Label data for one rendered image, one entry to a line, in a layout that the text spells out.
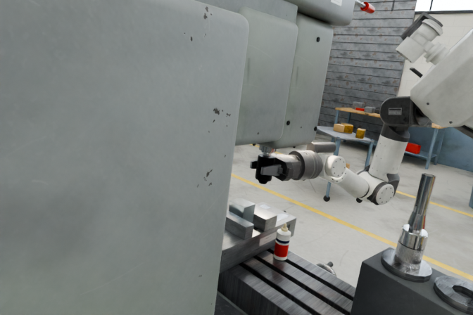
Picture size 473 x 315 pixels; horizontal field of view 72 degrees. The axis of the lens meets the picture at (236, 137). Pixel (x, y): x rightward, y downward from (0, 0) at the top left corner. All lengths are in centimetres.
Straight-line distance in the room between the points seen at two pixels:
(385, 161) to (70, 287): 103
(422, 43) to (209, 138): 80
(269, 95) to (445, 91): 54
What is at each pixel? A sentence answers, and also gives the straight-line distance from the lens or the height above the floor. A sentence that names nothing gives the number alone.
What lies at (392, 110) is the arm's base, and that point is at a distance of 118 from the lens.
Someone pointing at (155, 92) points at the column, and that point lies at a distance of 36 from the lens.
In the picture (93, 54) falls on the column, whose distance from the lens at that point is 33.
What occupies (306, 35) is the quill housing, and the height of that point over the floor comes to 158.
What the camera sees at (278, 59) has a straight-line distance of 68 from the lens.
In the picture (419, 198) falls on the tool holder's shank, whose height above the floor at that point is 129.
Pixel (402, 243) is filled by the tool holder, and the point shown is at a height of 120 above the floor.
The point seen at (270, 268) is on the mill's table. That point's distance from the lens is 99.
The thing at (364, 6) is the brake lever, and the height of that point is 170.
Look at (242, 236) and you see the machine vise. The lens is 95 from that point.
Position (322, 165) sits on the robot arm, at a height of 124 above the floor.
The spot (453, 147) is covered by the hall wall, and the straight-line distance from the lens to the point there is 837.
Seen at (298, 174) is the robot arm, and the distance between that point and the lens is 95.
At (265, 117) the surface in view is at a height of 140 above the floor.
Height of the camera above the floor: 149
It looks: 12 degrees down
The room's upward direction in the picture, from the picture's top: 7 degrees clockwise
